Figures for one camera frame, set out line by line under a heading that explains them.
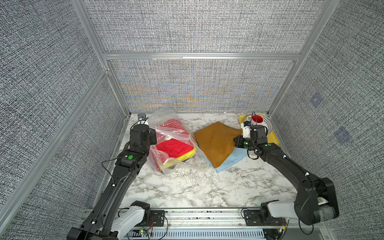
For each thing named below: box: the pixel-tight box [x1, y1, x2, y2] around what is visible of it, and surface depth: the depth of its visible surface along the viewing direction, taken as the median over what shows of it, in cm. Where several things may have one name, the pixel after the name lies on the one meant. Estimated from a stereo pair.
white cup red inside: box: [252, 114, 264, 124], surface depth 107 cm
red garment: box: [152, 119, 194, 171], surface depth 85 cm
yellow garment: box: [162, 147, 197, 169], surface depth 90 cm
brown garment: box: [194, 121, 242, 169], surface depth 90 cm
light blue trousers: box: [209, 147, 248, 173], surface depth 93 cm
